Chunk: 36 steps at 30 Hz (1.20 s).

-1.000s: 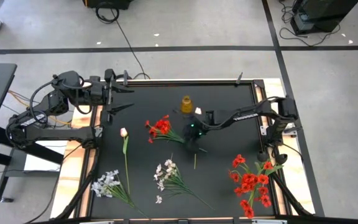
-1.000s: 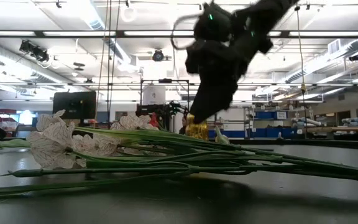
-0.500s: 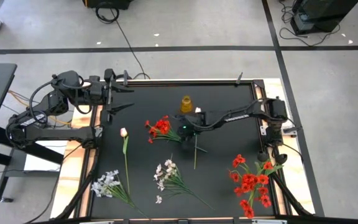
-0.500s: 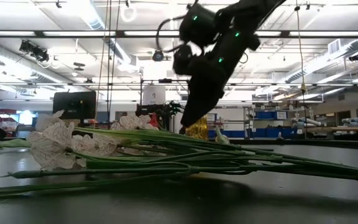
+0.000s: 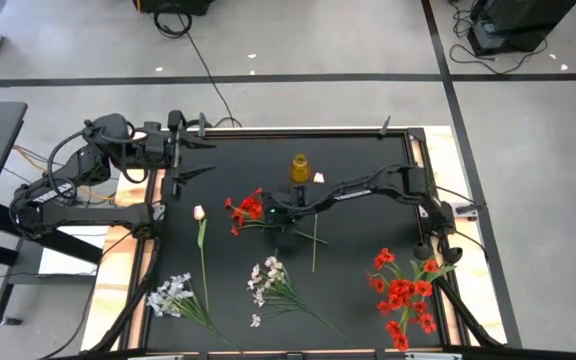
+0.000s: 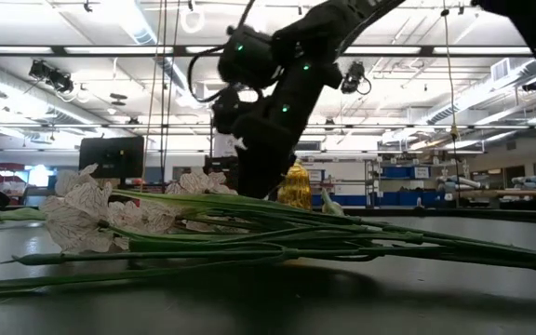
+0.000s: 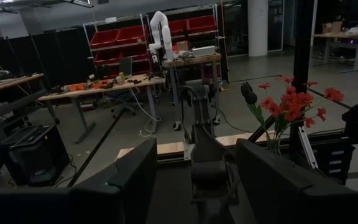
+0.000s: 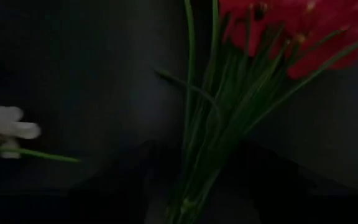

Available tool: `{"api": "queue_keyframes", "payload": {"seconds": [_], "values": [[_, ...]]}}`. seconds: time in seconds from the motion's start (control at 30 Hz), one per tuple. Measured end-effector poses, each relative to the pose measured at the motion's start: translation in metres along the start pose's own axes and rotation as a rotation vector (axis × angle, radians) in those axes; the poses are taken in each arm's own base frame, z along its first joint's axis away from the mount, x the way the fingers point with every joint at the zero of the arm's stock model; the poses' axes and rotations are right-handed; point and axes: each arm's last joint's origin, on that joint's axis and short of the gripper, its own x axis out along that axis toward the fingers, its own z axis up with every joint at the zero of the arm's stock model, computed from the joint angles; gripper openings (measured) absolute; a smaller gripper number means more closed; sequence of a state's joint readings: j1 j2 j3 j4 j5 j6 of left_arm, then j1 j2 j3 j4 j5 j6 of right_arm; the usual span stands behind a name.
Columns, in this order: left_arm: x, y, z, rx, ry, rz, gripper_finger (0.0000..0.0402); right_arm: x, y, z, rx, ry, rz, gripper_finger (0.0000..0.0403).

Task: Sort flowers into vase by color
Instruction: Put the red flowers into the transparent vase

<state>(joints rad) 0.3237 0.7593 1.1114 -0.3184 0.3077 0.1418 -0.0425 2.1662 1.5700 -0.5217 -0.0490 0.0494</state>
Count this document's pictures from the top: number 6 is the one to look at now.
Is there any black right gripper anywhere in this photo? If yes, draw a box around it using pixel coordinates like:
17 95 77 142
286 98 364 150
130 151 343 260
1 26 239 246
230 100 309 200

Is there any white flower bunch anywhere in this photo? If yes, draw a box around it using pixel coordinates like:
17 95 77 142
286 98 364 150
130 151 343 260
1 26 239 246
0 162 536 295

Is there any yellow glass vase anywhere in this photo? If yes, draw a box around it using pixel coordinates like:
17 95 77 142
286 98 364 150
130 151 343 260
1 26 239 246
276 160 314 211

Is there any black equipment rack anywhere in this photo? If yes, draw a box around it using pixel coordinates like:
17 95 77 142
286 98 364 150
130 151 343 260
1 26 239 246
204 155 240 190

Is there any shelf with blue bins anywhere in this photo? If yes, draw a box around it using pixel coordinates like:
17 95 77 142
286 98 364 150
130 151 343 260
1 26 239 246
309 157 439 208

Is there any black monitor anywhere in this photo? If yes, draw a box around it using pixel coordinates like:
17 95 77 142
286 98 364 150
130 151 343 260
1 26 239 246
78 135 146 181

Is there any black light bar beam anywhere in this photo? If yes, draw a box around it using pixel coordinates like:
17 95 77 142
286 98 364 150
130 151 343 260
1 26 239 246
0 44 536 59

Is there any black ceiling fixture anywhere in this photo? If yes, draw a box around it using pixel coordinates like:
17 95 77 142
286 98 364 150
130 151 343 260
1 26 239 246
28 59 75 94

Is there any black hanging camera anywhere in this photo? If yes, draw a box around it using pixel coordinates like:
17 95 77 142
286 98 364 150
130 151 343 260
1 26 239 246
341 60 373 97

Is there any white hanging ring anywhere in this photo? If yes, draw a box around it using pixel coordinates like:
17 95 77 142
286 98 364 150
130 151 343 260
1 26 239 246
179 4 207 34

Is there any yellow hanging cord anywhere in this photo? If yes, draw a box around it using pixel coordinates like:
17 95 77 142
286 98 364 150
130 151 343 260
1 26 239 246
439 0 461 208

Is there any wooden table grey frame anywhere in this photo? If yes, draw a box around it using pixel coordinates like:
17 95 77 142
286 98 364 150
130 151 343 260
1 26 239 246
462 188 536 210

